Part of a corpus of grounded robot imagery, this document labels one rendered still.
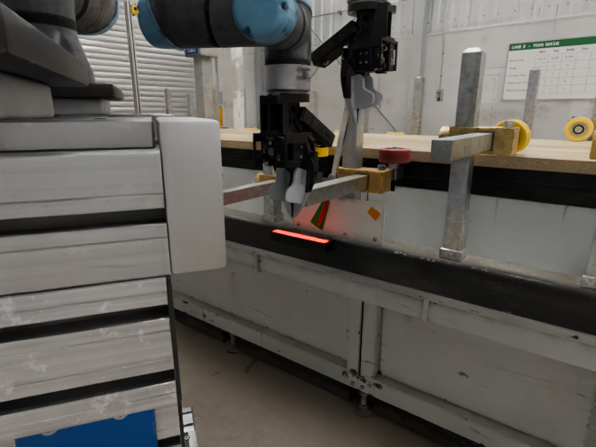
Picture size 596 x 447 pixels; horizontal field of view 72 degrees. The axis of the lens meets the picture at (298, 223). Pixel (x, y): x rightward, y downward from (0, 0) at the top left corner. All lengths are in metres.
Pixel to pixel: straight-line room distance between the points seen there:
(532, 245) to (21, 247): 1.01
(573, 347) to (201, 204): 0.83
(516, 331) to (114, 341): 0.82
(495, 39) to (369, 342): 7.49
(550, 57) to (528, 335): 7.39
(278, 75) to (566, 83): 7.56
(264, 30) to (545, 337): 0.76
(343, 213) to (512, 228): 0.40
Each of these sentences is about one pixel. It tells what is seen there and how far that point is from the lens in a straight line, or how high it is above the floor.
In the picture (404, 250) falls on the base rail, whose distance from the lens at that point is 0.94.
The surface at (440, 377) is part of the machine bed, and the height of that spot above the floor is 0.24.
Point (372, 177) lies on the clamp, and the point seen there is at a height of 0.86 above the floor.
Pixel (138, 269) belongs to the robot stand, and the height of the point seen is 0.91.
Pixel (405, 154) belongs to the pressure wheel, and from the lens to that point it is 1.07.
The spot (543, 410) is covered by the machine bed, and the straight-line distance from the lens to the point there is 1.31.
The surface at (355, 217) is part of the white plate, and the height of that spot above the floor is 0.76.
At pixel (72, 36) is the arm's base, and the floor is 1.11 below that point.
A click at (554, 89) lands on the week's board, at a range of 8.13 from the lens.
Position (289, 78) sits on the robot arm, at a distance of 0.67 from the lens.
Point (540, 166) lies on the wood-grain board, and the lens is 1.05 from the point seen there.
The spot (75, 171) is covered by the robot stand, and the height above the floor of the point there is 0.97.
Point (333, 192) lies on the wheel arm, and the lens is 0.82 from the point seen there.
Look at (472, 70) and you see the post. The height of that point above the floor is 1.07.
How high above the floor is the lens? 1.00
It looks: 15 degrees down
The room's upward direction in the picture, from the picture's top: straight up
